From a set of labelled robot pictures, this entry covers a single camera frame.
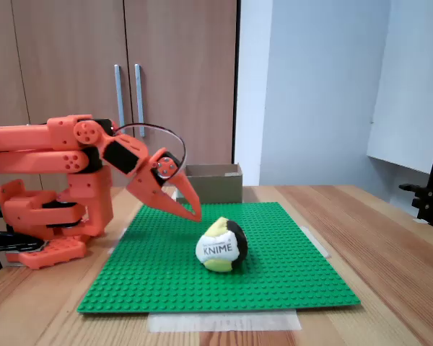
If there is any white yellow black ball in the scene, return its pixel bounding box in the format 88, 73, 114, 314
195, 216, 249, 273

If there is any brown cardboard box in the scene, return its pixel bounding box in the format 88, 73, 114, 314
172, 163, 244, 205

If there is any short masking tape strip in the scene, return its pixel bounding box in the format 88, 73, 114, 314
299, 225, 331, 259
108, 226, 129, 255

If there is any brown wooden cabinet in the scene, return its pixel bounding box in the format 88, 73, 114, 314
0, 0, 239, 188

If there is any green studded baseplate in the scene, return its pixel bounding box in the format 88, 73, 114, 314
76, 201, 362, 315

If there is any wide masking tape strip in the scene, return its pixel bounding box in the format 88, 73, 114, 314
146, 309, 303, 333

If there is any red black gripper cable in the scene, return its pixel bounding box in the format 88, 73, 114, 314
113, 123, 187, 181

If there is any grey metal cabinet handle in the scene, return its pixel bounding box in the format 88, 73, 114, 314
113, 63, 126, 125
134, 63, 146, 138

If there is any white wall panel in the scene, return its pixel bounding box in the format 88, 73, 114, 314
366, 0, 433, 176

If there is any black camera stand clamp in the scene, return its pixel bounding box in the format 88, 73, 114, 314
398, 106, 433, 227

